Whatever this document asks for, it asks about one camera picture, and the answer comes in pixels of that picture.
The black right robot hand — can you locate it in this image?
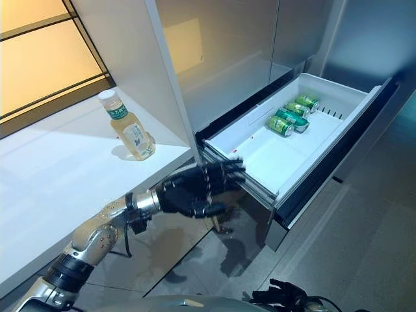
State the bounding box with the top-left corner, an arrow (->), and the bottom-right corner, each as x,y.
242,278 -> 321,312

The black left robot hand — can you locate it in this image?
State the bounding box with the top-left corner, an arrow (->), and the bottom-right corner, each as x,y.
156,156 -> 247,220

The white fridge drawer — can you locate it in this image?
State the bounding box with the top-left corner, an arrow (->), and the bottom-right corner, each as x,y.
194,72 -> 400,231

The silver fridge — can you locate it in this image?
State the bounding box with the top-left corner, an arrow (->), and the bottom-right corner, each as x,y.
145,0 -> 416,253

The yellow tea bottle white cap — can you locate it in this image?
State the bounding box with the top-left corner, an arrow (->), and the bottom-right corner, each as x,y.
97,90 -> 157,161

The green drink can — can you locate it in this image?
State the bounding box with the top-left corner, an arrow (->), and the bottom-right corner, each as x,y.
294,94 -> 321,113
283,101 -> 311,118
266,115 -> 295,138
275,109 -> 309,134

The black framed window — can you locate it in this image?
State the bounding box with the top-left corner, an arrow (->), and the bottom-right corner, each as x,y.
0,0 -> 114,131

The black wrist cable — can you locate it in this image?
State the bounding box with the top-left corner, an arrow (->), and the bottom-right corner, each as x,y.
122,207 -> 153,259

